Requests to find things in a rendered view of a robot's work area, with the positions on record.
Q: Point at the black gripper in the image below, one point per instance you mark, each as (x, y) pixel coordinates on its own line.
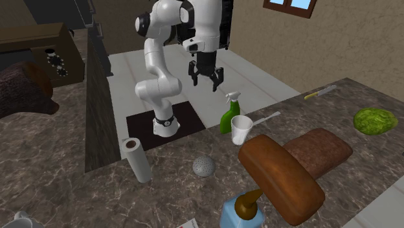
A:
(206, 63)

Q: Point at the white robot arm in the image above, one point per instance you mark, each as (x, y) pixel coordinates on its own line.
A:
(159, 91)

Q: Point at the dark robot stand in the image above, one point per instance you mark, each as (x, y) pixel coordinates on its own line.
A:
(186, 120)

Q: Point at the green spray bottle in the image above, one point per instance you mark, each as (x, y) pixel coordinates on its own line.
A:
(228, 118)

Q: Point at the white cup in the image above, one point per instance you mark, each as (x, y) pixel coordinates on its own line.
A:
(240, 129)

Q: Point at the grey spoon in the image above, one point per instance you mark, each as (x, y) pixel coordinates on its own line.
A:
(268, 118)

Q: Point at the grey speckled ball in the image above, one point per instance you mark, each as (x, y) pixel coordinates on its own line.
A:
(204, 166)

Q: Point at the brown-framed window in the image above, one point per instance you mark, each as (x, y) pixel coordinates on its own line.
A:
(288, 7)

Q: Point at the white paper towel roll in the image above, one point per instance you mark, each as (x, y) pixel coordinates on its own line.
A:
(139, 162)

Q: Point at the orange-brown bread loaf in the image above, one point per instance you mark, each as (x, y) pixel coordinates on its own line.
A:
(281, 176)

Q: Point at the dark brown bread loaf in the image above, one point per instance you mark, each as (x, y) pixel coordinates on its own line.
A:
(322, 151)

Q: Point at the blue soap dispenser brown pump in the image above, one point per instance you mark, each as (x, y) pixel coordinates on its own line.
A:
(232, 216)

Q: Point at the white and red card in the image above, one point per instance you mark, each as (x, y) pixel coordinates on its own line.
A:
(189, 224)

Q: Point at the brown cabinet with knobs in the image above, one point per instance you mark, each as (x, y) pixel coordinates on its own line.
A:
(41, 41)

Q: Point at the green lettuce head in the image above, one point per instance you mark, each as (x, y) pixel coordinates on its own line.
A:
(375, 121)

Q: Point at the dark brown rounded object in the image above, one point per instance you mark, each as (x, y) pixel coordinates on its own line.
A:
(22, 91)

